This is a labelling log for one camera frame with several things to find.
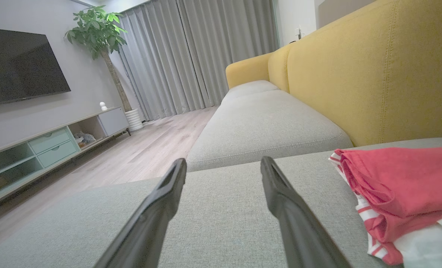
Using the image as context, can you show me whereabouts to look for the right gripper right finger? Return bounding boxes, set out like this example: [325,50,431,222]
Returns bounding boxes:
[260,156,352,268]

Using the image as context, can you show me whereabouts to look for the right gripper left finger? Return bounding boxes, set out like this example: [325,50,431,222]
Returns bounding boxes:
[94,158,187,268]

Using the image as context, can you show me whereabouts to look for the red Bulls jersey white sleeves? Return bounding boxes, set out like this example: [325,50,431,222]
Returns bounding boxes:
[329,147,442,268]

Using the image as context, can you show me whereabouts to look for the wide grey sofa seat cushion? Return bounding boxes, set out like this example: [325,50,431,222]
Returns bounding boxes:
[0,138,442,268]

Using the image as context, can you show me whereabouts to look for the white ribbed plant pot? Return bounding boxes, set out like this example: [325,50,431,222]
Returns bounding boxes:
[124,108,144,131]

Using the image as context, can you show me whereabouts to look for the grey sofa back cushion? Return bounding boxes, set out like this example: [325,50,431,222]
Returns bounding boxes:
[187,89,353,172]

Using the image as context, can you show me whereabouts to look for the soft toys in cabinet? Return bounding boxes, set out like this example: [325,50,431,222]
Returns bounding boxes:
[73,131,97,147]

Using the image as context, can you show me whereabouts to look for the white cabinet door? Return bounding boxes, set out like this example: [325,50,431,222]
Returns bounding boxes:
[98,108,130,137]

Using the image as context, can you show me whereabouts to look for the pale green cabinet drawer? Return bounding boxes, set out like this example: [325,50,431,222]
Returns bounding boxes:
[36,140,79,168]
[28,127,71,154]

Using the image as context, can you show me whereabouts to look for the low wooden television cabinet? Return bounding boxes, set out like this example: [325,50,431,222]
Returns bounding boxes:
[0,107,131,223]

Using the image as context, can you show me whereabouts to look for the yellow sofa back cushion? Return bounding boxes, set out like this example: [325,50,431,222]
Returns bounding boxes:
[267,44,293,93]
[286,0,442,147]

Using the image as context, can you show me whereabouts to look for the grey curtain panel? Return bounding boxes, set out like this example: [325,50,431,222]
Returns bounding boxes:
[117,0,216,121]
[176,0,281,108]

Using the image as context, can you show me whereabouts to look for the yellow sofa armrest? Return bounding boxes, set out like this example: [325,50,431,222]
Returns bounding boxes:
[226,52,274,90]

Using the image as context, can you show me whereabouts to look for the green leafy indoor tree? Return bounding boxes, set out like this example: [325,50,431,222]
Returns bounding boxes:
[64,6,134,112]

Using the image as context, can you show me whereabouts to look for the black flat screen television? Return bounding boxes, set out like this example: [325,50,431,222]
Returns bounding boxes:
[0,27,71,108]

